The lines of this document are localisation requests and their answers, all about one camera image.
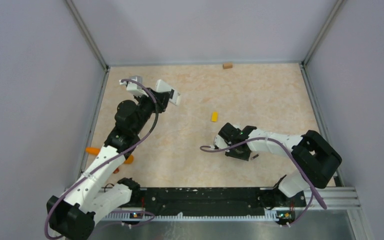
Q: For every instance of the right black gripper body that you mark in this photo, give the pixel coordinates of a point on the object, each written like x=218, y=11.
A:
x=244, y=154

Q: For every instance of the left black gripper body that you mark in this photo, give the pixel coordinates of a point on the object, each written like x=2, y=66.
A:
x=146, y=104

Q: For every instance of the white remote control back up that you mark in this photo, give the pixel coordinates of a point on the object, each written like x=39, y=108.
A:
x=174, y=95

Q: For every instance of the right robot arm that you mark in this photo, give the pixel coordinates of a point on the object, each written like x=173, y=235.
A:
x=315, y=159

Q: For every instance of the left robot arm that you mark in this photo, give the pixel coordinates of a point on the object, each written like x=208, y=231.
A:
x=75, y=213

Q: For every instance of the yellow block centre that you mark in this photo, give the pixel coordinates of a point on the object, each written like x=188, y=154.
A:
x=214, y=117

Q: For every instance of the orange cone toy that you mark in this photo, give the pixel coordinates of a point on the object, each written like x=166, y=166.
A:
x=95, y=151

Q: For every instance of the brown wooden block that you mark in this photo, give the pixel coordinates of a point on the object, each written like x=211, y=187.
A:
x=227, y=65

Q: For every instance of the white cable duct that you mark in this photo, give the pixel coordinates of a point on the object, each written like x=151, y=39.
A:
x=138, y=216

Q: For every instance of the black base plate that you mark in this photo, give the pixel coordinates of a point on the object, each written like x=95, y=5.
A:
x=212, y=201

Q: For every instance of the left aluminium frame post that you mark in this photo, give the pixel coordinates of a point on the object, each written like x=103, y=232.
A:
x=84, y=30

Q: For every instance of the aluminium frame post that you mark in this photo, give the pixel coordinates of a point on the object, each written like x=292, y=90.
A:
x=329, y=21
x=84, y=30

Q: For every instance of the right aluminium frame post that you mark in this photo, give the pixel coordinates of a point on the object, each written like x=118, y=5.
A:
x=329, y=21

